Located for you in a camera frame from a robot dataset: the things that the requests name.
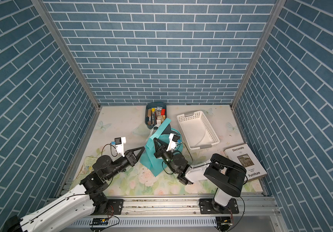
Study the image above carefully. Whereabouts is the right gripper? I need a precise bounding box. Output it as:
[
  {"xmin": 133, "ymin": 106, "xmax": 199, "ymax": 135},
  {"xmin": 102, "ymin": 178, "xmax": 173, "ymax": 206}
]
[{"xmin": 156, "ymin": 138, "xmax": 179, "ymax": 175}]

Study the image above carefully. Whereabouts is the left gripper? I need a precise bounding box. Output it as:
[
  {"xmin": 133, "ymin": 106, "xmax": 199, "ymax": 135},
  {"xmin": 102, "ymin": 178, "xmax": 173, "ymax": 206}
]
[{"xmin": 104, "ymin": 147, "xmax": 145, "ymax": 181}]

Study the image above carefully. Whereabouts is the teal insulated delivery bag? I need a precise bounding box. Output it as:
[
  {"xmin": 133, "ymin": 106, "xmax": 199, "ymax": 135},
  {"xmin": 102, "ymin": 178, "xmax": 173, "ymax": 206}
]
[{"xmin": 140, "ymin": 118, "xmax": 181, "ymax": 177}]

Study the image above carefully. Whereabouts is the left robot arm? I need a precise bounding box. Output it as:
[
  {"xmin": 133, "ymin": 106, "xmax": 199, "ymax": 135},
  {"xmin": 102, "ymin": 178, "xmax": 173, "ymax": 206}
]
[{"xmin": 2, "ymin": 147, "xmax": 145, "ymax": 232}]

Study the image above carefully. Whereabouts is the floral table mat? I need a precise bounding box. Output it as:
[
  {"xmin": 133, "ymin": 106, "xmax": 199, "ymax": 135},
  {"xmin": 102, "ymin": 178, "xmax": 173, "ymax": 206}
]
[{"xmin": 104, "ymin": 148, "xmax": 263, "ymax": 196}]

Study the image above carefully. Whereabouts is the dark teal storage bin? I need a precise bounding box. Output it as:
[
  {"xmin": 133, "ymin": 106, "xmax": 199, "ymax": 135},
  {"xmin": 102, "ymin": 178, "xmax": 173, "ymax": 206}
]
[{"xmin": 145, "ymin": 102, "xmax": 167, "ymax": 129}]

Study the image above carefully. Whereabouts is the white perforated plastic basket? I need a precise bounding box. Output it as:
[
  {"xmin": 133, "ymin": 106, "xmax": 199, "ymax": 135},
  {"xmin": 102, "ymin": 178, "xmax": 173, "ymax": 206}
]
[{"xmin": 177, "ymin": 111, "xmax": 220, "ymax": 150}]

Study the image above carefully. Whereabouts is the green children's booklet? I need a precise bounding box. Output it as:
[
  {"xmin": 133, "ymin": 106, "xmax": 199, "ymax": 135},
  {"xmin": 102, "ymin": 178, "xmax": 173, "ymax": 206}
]
[{"xmin": 71, "ymin": 157, "xmax": 98, "ymax": 188}]

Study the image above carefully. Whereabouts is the white furniture book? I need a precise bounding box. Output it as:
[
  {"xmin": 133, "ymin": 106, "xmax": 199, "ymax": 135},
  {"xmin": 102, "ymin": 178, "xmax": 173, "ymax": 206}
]
[{"xmin": 224, "ymin": 144, "xmax": 268, "ymax": 181}]

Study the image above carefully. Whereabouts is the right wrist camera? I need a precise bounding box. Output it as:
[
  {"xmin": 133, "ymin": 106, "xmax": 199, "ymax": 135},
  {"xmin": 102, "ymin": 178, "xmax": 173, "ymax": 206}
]
[{"xmin": 167, "ymin": 133, "xmax": 181, "ymax": 152}]

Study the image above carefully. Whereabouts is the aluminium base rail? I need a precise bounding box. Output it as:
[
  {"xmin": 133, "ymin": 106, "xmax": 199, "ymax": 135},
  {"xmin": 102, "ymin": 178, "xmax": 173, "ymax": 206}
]
[{"xmin": 47, "ymin": 196, "xmax": 277, "ymax": 218}]

